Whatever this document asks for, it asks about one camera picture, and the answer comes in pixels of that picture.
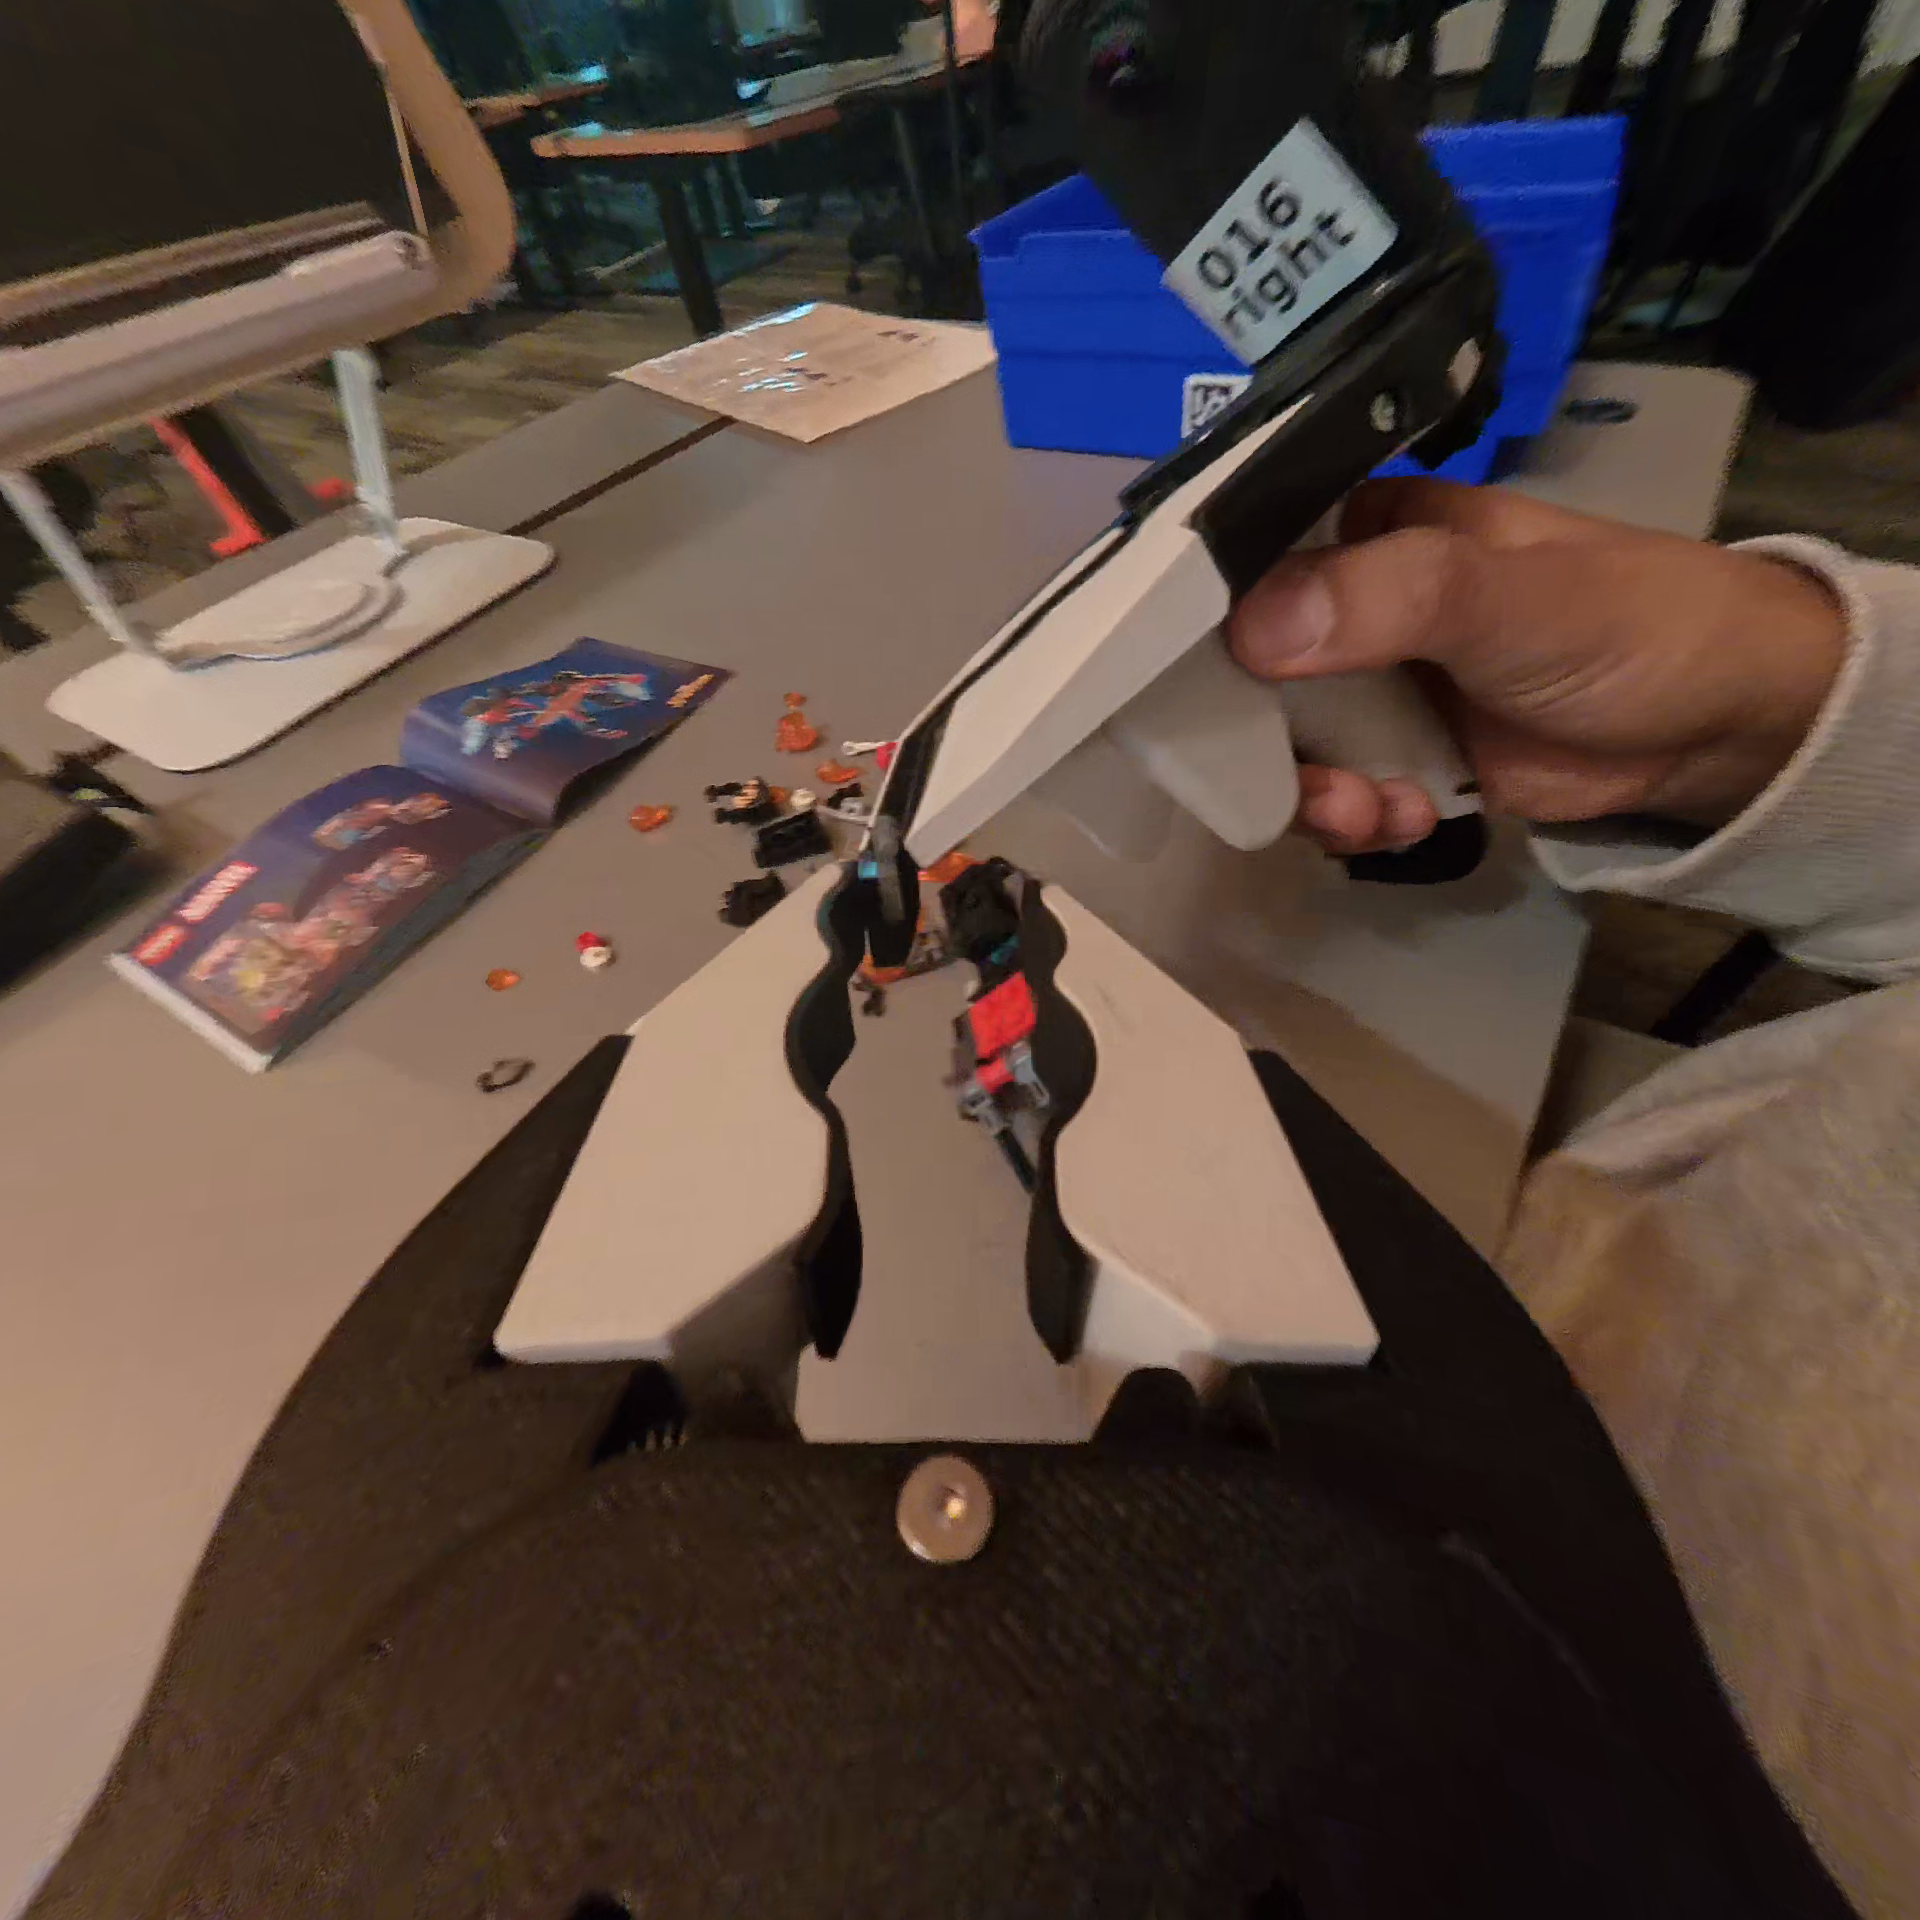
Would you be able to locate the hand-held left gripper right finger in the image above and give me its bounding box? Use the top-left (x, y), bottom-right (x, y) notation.
top-left (1024, 883), bottom-right (1379, 1439)

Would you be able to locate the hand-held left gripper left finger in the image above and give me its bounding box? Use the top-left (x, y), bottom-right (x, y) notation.
top-left (494, 865), bottom-right (892, 1445)

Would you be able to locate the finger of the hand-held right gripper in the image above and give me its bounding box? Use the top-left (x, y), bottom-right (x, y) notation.
top-left (899, 524), bottom-right (1236, 874)
top-left (858, 394), bottom-right (1306, 964)

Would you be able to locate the black red lego build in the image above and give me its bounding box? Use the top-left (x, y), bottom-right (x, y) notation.
top-left (943, 857), bottom-right (1055, 1193)

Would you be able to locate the person's right forearm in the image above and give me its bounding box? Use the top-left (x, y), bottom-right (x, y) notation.
top-left (1527, 528), bottom-right (1920, 989)

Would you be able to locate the lego instruction booklet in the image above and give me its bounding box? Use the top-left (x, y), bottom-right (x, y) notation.
top-left (104, 635), bottom-right (737, 1077)

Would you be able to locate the person's right hand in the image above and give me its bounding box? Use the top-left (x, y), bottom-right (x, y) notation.
top-left (1217, 475), bottom-right (1852, 863)

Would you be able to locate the blue plastic bin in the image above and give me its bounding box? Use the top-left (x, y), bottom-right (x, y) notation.
top-left (966, 113), bottom-right (1634, 486)

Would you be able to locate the white paper sheet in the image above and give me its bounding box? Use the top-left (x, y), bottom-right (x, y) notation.
top-left (611, 297), bottom-right (1001, 449)

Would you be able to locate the wooden desk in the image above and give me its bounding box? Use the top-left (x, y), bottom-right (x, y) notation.
top-left (529, 98), bottom-right (843, 337)

